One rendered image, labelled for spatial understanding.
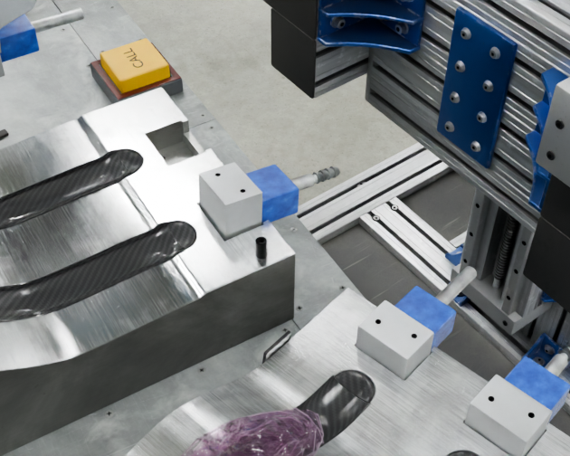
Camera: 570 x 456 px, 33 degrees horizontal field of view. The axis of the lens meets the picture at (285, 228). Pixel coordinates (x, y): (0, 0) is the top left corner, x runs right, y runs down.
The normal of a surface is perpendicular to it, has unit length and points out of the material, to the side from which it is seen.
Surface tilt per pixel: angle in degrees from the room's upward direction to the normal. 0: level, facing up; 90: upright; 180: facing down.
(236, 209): 85
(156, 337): 90
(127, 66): 0
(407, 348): 0
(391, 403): 0
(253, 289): 90
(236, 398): 29
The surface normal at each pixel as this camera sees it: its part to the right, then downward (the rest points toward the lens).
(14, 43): 0.51, 0.63
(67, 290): 0.00, -0.65
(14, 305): 0.31, -0.76
